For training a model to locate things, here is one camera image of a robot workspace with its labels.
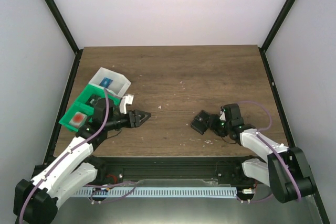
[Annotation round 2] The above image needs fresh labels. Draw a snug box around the black leather card holder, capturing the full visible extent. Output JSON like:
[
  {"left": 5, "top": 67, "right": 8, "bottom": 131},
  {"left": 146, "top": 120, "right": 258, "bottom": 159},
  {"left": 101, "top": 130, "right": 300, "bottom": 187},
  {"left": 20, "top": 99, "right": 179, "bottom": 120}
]
[{"left": 191, "top": 110, "right": 210, "bottom": 135}]

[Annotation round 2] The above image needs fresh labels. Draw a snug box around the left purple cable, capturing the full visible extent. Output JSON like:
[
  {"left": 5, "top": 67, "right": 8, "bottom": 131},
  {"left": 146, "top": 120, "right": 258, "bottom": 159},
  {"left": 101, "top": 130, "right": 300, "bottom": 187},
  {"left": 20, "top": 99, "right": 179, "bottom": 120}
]
[{"left": 18, "top": 88, "right": 111, "bottom": 224}]

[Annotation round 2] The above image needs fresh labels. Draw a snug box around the green plastic bin front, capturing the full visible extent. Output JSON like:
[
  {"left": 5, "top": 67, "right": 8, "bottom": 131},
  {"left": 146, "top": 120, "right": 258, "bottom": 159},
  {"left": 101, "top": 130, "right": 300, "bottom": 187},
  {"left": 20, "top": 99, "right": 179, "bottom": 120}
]
[{"left": 59, "top": 102, "right": 93, "bottom": 132}]

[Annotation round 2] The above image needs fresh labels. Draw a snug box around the green plastic bin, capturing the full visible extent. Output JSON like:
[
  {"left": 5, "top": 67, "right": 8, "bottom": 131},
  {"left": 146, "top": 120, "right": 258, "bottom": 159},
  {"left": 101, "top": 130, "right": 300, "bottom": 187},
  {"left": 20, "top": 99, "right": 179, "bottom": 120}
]
[
  {"left": 73, "top": 84, "right": 105, "bottom": 115},
  {"left": 59, "top": 102, "right": 93, "bottom": 132}
]

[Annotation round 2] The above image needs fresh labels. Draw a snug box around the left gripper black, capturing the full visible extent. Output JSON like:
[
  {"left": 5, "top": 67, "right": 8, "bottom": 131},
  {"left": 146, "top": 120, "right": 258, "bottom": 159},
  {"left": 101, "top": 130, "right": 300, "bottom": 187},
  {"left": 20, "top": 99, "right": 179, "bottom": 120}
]
[{"left": 106, "top": 110, "right": 152, "bottom": 131}]

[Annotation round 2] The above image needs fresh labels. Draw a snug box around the red and white card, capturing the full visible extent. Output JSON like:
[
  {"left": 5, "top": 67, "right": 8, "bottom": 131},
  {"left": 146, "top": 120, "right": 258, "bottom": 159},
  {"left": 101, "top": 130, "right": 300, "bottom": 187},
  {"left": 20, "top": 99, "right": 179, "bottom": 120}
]
[{"left": 69, "top": 111, "right": 88, "bottom": 128}]

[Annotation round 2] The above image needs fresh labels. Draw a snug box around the light blue cable duct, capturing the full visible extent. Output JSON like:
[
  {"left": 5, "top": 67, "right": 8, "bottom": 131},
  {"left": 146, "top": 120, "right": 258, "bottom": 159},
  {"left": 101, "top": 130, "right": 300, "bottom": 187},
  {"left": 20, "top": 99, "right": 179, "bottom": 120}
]
[{"left": 72, "top": 187, "right": 237, "bottom": 199}]

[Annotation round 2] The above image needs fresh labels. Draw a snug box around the black aluminium frame rail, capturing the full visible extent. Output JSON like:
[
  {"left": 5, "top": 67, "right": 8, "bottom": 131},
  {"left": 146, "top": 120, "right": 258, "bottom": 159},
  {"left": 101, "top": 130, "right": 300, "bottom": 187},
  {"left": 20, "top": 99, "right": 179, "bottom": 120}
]
[{"left": 86, "top": 156, "right": 255, "bottom": 187}]

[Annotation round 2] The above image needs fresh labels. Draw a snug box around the dark card in bin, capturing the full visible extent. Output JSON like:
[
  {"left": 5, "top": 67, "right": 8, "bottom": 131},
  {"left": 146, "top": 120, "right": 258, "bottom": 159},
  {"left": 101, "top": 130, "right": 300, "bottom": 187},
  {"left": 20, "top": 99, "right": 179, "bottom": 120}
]
[{"left": 88, "top": 98, "right": 98, "bottom": 106}]

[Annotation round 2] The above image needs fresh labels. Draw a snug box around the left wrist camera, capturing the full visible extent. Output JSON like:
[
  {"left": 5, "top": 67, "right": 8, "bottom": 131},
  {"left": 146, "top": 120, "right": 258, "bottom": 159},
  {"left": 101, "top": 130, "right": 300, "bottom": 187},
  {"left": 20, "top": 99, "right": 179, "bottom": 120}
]
[{"left": 119, "top": 94, "right": 134, "bottom": 114}]

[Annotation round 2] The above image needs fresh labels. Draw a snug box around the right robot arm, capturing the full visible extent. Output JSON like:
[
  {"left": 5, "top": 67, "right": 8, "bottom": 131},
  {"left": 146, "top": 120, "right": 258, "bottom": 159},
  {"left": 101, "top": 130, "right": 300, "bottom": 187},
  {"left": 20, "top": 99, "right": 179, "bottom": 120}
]
[{"left": 195, "top": 103, "right": 317, "bottom": 203}]

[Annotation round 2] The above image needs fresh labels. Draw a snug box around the blue card in bin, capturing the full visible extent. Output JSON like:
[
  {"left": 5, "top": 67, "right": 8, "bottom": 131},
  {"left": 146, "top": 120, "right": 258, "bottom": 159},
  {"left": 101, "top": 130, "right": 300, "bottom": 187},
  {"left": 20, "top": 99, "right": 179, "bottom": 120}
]
[{"left": 99, "top": 77, "right": 113, "bottom": 88}]

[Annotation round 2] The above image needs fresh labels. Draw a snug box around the green plastic bin middle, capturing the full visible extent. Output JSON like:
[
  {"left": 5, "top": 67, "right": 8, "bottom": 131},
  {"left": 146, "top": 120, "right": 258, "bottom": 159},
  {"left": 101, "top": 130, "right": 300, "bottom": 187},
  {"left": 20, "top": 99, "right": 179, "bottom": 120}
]
[{"left": 73, "top": 84, "right": 105, "bottom": 115}]

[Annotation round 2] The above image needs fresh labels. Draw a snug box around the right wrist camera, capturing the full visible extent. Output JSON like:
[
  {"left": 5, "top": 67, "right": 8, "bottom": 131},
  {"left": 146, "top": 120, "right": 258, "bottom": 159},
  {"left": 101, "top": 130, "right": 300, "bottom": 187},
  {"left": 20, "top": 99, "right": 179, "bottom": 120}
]
[{"left": 219, "top": 110, "right": 226, "bottom": 122}]

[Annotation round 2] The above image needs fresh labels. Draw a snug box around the white plastic bin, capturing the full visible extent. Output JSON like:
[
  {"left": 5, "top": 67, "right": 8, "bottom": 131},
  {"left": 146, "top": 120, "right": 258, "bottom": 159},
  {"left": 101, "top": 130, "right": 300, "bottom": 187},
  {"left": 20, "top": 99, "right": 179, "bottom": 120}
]
[{"left": 89, "top": 67, "right": 131, "bottom": 98}]

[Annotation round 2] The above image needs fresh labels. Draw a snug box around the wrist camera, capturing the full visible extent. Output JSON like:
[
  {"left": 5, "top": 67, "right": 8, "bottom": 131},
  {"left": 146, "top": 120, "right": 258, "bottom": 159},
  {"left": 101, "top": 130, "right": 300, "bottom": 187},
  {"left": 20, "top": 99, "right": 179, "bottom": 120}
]
[
  {"left": 219, "top": 110, "right": 226, "bottom": 122},
  {"left": 119, "top": 94, "right": 134, "bottom": 114}
]

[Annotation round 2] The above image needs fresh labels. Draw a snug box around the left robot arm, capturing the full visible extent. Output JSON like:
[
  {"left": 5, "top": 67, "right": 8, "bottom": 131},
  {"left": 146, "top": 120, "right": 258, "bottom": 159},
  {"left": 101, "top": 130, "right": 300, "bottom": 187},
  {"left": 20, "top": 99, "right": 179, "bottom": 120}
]
[{"left": 13, "top": 95, "right": 151, "bottom": 223}]

